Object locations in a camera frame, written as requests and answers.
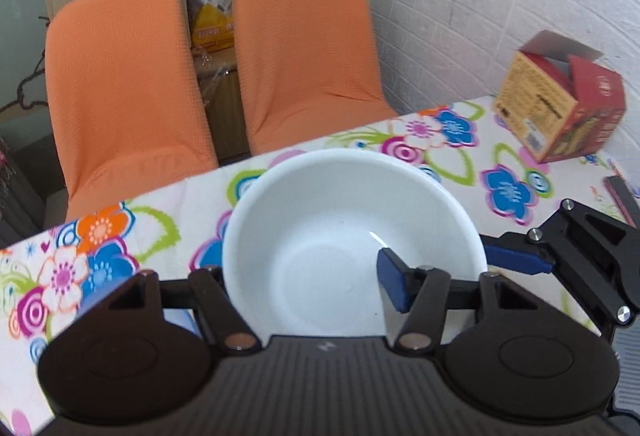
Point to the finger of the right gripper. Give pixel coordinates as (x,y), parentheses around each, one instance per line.
(522,261)

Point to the dark phone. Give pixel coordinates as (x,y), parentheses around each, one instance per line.
(624,199)

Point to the red cracker box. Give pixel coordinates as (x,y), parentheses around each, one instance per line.
(558,101)

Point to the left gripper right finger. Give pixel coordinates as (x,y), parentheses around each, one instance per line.
(425,296)

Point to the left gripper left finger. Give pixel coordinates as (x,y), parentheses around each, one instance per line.
(203,293)

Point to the left orange chair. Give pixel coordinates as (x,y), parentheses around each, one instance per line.
(125,107)

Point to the right orange chair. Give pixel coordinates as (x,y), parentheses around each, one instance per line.
(307,69)

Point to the floral tablecloth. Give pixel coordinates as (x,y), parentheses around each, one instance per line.
(46,279)

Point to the orange chair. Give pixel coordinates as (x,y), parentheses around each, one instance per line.
(125,107)
(307,69)

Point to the white bowl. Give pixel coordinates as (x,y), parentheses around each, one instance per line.
(299,254)

